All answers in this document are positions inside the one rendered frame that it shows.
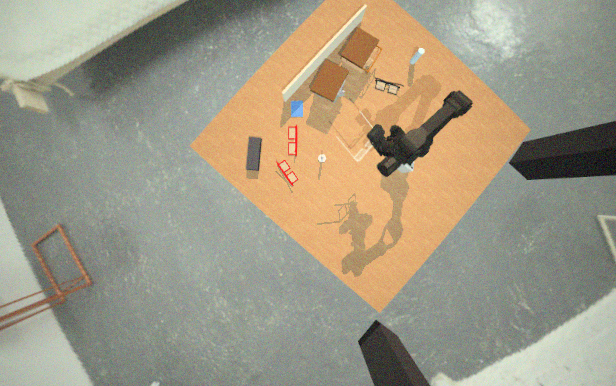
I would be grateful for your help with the cream curved panel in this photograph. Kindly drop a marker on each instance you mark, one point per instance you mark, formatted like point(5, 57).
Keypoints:
point(321, 56)

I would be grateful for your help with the red-framed clear glasses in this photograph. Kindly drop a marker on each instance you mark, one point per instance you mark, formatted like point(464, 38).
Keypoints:
point(284, 167)

